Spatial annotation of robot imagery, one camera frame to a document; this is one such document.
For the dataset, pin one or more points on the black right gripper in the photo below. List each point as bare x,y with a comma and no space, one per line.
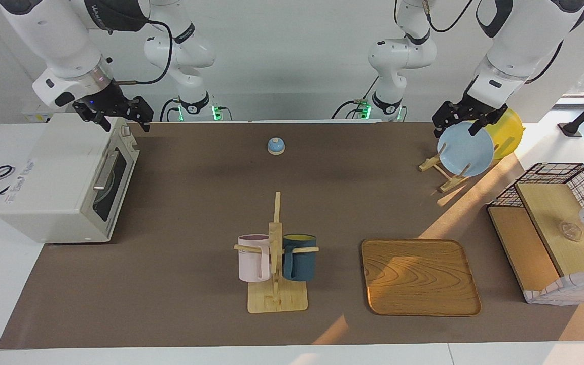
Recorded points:
104,97

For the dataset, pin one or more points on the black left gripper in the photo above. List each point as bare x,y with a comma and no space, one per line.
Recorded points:
477,106

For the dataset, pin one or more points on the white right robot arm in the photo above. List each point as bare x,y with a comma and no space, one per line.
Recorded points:
53,35

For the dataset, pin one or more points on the white toaster oven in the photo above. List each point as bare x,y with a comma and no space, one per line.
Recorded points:
53,172

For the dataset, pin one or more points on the light blue plate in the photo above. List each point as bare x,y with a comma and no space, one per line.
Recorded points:
467,152

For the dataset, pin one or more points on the yellow plate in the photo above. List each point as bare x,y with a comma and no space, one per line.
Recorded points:
509,137

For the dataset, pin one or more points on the wooden plate rack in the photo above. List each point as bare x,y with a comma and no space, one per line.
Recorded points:
448,185

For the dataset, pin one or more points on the brown table mat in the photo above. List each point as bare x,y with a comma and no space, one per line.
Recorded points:
195,203

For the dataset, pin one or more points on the clear glass dish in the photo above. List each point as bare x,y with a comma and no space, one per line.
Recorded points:
571,231

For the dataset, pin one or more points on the small blue call bell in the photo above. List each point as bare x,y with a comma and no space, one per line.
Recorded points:
276,146

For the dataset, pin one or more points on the square wooden tray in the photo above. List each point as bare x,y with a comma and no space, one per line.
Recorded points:
418,284

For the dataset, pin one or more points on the pink mug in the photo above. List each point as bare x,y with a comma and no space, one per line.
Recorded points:
251,261

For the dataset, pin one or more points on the white checkered cloth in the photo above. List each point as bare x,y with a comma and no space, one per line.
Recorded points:
571,290

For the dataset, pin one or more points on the dark blue mug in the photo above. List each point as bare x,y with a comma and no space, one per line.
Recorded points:
301,263

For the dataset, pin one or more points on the wooden mug rack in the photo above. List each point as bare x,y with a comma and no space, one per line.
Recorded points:
276,301

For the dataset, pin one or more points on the white wall socket box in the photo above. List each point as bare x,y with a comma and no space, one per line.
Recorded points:
41,114

